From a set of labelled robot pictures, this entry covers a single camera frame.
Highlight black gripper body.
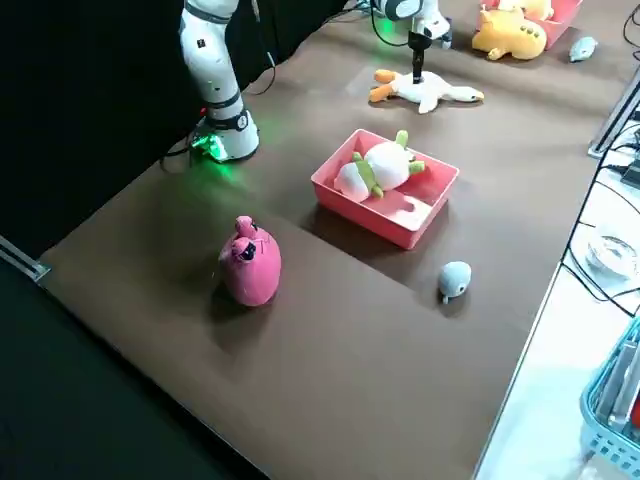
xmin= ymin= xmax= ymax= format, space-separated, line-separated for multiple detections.
xmin=407 ymin=29 xmax=433 ymax=54

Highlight white goose doll orange feet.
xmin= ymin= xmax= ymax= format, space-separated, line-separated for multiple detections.
xmin=368 ymin=68 xmax=485 ymax=115

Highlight yellow dinosaur doll green spikes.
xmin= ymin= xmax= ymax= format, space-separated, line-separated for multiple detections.
xmin=472 ymin=8 xmax=547 ymax=62

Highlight white doll green limbs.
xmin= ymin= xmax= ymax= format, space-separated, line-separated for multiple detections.
xmin=333 ymin=129 xmax=429 ymax=202

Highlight yellow bear doll white shirt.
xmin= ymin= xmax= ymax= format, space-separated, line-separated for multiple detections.
xmin=479 ymin=0 xmax=555 ymax=21

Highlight pink plastic box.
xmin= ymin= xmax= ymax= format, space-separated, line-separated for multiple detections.
xmin=479 ymin=0 xmax=585 ymax=51
xmin=310 ymin=128 xmax=460 ymax=251

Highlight small grey-blue plush toy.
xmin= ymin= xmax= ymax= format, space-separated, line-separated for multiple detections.
xmin=438 ymin=260 xmax=472 ymax=305
xmin=568 ymin=36 xmax=599 ymax=64

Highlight pink round plush doll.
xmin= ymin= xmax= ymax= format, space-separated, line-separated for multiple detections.
xmin=218 ymin=215 xmax=283 ymax=307

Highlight clear round dish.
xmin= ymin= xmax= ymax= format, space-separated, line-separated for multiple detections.
xmin=585 ymin=234 xmax=640 ymax=277

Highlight white desk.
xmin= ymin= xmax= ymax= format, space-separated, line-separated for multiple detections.
xmin=474 ymin=164 xmax=640 ymax=480

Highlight blue plastic basket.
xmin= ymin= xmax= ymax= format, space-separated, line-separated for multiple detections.
xmin=579 ymin=314 xmax=640 ymax=465

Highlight aluminium profile post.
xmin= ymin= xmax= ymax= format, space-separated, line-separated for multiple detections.
xmin=588 ymin=64 xmax=640 ymax=157

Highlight black desk cable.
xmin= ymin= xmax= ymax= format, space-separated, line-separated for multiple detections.
xmin=559 ymin=122 xmax=640 ymax=319

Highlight aluminium frame corner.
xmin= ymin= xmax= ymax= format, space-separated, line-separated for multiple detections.
xmin=0 ymin=234 xmax=52 ymax=284

